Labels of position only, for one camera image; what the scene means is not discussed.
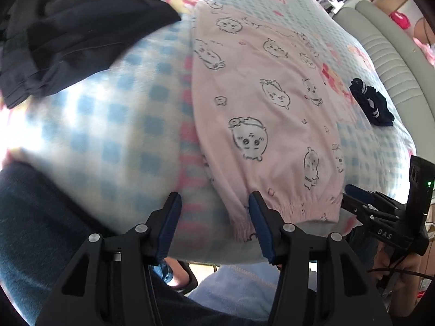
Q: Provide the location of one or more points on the pink printed pajama pants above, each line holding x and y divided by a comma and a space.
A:
265, 125

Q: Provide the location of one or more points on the person's right hand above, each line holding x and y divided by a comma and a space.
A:
414, 261

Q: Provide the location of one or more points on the person's left foot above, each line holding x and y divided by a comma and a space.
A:
180, 275

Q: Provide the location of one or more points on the black pants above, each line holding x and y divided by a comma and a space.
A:
85, 30

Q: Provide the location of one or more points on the grey padded headboard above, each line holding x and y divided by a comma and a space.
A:
390, 57

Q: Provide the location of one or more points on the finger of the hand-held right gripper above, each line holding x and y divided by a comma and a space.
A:
356, 207
356, 193

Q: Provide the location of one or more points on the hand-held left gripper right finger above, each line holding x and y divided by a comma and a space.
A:
262, 231

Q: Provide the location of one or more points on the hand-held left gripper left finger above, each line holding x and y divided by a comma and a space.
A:
169, 231

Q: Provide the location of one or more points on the navy white-striped garment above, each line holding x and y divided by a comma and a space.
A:
372, 103

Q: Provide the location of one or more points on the blue checked cat print blanket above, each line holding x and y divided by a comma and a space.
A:
102, 142

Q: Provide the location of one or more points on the red plush toy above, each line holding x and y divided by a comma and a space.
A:
400, 19

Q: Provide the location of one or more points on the pink white plush toy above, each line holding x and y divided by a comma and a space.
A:
426, 46

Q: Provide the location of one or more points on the white charger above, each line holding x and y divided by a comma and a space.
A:
331, 4

